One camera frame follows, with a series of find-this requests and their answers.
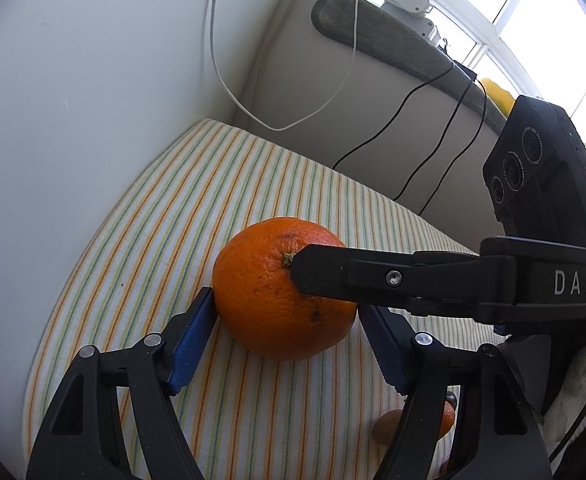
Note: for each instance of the grey mat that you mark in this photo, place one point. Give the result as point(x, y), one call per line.
point(373, 35)

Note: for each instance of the black fruit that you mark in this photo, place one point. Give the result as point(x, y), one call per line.
point(452, 400)

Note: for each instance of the black power adapter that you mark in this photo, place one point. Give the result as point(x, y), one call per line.
point(465, 70)

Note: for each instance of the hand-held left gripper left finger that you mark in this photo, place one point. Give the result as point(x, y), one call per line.
point(193, 341)

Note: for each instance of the striped table cloth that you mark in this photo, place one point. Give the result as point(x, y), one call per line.
point(173, 210)

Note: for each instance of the window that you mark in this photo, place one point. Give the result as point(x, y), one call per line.
point(513, 25)

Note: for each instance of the yellow object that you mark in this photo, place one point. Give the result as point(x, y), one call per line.
point(498, 95)

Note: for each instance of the round brown fruit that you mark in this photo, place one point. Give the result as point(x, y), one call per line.
point(387, 427)

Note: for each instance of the small orange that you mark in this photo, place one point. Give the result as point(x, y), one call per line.
point(447, 422)

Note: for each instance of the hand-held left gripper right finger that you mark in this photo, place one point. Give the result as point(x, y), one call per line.
point(383, 346)

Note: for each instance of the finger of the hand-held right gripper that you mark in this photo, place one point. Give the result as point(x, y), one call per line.
point(373, 277)

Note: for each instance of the large orange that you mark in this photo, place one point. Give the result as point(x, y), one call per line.
point(258, 305)

